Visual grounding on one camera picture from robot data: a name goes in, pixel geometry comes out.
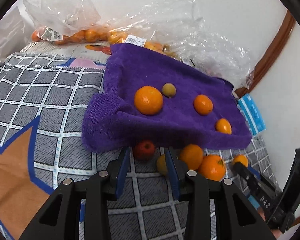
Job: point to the clear bag of small oranges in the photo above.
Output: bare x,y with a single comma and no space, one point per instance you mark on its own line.
130,33

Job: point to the yellow-green tomato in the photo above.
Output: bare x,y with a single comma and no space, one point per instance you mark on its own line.
169,90
162,164

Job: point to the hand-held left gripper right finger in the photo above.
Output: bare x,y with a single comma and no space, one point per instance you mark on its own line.
172,177

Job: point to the orange with green stem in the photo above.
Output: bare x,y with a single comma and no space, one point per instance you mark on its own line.
212,167

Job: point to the large orange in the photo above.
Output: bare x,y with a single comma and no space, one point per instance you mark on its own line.
148,100

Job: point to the small red tomato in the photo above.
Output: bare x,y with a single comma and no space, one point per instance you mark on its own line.
143,150

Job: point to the blue tissue pack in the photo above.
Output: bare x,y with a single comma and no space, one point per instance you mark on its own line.
253,116

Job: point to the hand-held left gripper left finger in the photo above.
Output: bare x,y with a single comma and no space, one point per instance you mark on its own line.
121,175

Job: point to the purple towel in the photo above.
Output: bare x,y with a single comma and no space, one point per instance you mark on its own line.
120,67

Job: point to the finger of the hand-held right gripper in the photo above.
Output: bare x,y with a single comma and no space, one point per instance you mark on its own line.
252,185
270,185

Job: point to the brown wooden door frame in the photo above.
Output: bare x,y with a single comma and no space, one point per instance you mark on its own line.
272,52

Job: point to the small oval orange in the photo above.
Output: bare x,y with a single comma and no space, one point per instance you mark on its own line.
223,126

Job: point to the white plastic bag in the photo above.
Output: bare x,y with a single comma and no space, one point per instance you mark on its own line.
7,37

